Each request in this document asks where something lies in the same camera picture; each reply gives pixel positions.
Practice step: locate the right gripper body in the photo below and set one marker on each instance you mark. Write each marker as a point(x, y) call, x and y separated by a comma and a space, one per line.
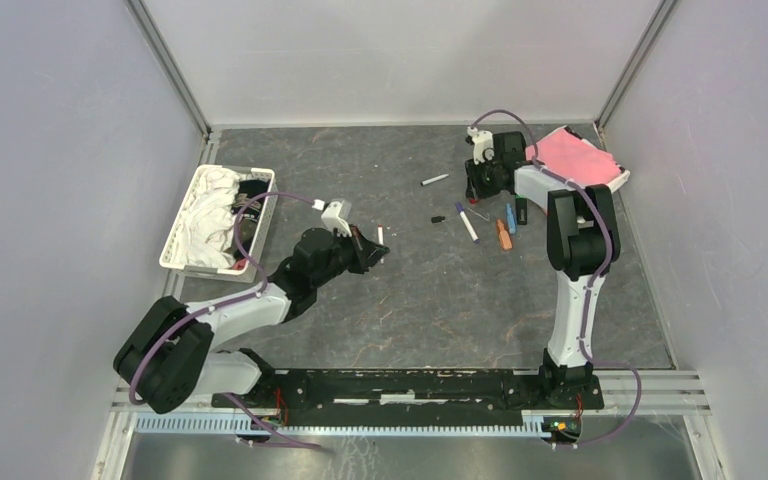
point(483, 177)

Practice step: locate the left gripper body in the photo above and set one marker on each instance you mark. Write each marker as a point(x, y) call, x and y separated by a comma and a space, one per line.
point(359, 255)

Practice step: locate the green marker pen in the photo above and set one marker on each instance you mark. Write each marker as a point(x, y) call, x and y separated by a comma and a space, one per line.
point(521, 211)

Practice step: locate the white purple marker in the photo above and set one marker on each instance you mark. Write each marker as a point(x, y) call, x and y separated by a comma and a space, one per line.
point(467, 223)

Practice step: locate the blue pen cap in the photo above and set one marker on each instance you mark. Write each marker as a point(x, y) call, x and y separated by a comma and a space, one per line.
point(511, 219)

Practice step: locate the orange pen cap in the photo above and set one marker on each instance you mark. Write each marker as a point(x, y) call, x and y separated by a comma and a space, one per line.
point(503, 235)

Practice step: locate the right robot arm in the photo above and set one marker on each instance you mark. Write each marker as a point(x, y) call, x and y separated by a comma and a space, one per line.
point(580, 244)

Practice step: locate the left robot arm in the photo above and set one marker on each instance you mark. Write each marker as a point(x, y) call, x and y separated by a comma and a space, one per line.
point(179, 351)

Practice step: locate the pink folded cloth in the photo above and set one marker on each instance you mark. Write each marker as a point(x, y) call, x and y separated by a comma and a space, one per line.
point(566, 154)

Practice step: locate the black cloth in basket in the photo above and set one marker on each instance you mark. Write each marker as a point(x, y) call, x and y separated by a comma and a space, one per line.
point(246, 220)

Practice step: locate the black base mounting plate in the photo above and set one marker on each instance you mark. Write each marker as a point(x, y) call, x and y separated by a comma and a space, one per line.
point(409, 398)

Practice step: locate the white cloth in basket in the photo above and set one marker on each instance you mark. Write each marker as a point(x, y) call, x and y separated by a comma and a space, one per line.
point(203, 230)

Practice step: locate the white plastic basket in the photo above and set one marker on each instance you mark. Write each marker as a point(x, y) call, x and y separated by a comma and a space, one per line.
point(240, 271)

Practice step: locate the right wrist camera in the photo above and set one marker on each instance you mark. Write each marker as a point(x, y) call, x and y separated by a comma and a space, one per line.
point(482, 143)

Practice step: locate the aluminium frame rail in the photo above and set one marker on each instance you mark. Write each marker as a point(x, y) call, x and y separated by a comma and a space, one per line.
point(626, 396)

